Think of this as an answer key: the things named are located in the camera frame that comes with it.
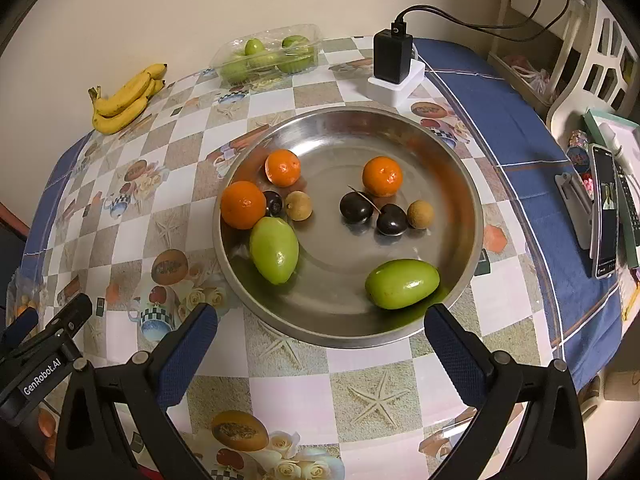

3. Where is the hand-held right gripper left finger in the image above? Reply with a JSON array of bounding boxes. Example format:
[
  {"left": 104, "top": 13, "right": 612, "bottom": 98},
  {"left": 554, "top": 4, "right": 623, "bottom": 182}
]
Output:
[{"left": 54, "top": 302, "right": 218, "bottom": 480}]

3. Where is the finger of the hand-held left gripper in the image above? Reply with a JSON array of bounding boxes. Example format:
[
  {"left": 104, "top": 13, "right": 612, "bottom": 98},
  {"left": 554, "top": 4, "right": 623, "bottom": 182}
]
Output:
[
  {"left": 0, "top": 307, "right": 40, "bottom": 347},
  {"left": 0, "top": 294, "right": 94, "bottom": 426}
]

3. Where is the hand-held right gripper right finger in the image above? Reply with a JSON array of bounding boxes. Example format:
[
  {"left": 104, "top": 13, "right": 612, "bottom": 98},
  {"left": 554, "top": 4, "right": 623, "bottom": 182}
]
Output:
[{"left": 424, "top": 304, "right": 588, "bottom": 480}]

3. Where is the green mango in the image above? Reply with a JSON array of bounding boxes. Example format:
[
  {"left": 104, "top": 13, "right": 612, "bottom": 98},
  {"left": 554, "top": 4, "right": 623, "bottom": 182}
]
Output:
[
  {"left": 249, "top": 216, "right": 300, "bottom": 285},
  {"left": 364, "top": 259, "right": 441, "bottom": 310}
]

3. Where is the brown longan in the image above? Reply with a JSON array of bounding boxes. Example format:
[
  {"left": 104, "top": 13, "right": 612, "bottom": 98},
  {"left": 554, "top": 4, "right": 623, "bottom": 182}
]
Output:
[
  {"left": 284, "top": 191, "right": 314, "bottom": 221},
  {"left": 406, "top": 200, "right": 435, "bottom": 230}
]

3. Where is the orange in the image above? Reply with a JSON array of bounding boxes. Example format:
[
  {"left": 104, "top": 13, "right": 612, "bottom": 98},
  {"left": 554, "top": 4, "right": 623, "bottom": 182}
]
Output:
[
  {"left": 362, "top": 156, "right": 404, "bottom": 198},
  {"left": 264, "top": 149, "right": 302, "bottom": 188},
  {"left": 220, "top": 181, "right": 267, "bottom": 231}
]

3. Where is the round steel tray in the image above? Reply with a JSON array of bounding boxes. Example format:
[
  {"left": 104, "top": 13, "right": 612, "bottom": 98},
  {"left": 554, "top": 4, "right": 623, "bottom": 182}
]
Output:
[{"left": 212, "top": 107, "right": 485, "bottom": 350}]

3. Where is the clear plastic box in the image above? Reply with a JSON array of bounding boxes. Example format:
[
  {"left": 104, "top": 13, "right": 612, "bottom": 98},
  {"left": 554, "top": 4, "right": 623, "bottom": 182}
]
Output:
[{"left": 5, "top": 265, "right": 48, "bottom": 321}]

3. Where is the checkered printed tablecloth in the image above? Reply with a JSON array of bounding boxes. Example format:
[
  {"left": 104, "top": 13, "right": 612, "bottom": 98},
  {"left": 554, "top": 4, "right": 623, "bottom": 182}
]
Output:
[{"left": 10, "top": 35, "right": 626, "bottom": 480}]

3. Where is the yellow pencil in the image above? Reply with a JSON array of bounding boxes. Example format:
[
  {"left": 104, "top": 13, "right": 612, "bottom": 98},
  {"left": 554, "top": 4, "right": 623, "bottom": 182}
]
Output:
[{"left": 622, "top": 280, "right": 640, "bottom": 321}]

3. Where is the grey phone stand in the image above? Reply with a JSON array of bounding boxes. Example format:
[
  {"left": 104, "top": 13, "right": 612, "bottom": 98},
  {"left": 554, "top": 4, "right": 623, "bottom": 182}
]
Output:
[{"left": 554, "top": 172, "right": 596, "bottom": 250}]

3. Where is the black smartphone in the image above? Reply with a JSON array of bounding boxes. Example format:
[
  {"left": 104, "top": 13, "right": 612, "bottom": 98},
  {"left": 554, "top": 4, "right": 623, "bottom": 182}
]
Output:
[{"left": 589, "top": 143, "right": 621, "bottom": 280}]

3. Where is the yellow banana bunch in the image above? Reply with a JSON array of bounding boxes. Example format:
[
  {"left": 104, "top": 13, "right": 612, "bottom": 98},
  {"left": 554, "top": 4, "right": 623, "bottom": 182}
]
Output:
[{"left": 88, "top": 63, "right": 168, "bottom": 136}]

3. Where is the black remote control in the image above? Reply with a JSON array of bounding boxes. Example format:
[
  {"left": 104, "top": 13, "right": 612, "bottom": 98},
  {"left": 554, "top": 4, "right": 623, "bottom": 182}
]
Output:
[{"left": 614, "top": 160, "right": 640, "bottom": 246}]

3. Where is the small colourful jar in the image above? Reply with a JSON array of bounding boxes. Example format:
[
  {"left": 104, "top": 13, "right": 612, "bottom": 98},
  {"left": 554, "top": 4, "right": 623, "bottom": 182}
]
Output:
[{"left": 567, "top": 130, "right": 593, "bottom": 171}]

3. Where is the white tube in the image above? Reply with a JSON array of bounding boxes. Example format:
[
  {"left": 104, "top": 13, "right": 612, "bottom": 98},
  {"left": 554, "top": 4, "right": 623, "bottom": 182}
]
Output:
[{"left": 600, "top": 122, "right": 626, "bottom": 161}]

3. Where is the teal and white box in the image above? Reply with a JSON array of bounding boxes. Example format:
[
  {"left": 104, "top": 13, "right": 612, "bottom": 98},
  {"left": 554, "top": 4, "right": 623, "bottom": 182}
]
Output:
[{"left": 582, "top": 108, "right": 640, "bottom": 176}]

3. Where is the pink plastic bag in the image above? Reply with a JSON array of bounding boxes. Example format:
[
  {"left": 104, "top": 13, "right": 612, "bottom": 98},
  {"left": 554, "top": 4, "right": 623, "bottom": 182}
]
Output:
[{"left": 505, "top": 55, "right": 556, "bottom": 101}]

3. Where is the black power adapter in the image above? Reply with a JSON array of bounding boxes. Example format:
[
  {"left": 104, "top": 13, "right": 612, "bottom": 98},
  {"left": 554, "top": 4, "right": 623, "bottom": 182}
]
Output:
[{"left": 373, "top": 22, "right": 414, "bottom": 86}]

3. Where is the pile of green guavas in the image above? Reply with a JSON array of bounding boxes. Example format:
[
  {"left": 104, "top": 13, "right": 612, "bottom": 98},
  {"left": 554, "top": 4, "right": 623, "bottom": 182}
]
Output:
[{"left": 220, "top": 35, "right": 313, "bottom": 83}]

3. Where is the white shelf rack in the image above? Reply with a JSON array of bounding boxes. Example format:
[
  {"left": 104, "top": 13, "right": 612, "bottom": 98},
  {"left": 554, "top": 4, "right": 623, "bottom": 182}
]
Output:
[{"left": 500, "top": 0, "right": 586, "bottom": 111}]

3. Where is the white plastic chair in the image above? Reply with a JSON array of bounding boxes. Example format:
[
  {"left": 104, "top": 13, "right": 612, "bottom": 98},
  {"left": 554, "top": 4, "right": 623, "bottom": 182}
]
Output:
[{"left": 547, "top": 0, "right": 640, "bottom": 131}]

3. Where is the clear plastic clamshell container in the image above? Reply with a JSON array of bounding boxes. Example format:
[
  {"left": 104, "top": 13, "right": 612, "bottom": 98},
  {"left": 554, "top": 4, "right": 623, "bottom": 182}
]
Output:
[{"left": 209, "top": 23, "right": 323, "bottom": 86}]

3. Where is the black cable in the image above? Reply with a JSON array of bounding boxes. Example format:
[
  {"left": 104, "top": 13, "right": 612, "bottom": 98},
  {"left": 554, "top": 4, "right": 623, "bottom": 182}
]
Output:
[{"left": 390, "top": 0, "right": 571, "bottom": 41}]

